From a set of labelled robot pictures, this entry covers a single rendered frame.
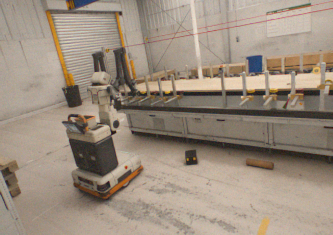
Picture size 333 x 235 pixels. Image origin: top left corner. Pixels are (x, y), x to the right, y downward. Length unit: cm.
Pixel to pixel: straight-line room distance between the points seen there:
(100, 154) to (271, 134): 208
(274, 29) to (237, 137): 705
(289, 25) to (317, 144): 713
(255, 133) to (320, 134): 71
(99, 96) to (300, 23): 819
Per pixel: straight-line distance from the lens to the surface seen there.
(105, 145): 269
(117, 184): 287
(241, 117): 295
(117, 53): 282
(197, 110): 312
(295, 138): 317
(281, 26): 989
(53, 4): 953
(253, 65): 840
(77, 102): 862
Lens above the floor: 158
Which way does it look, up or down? 16 degrees down
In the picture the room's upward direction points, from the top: 9 degrees counter-clockwise
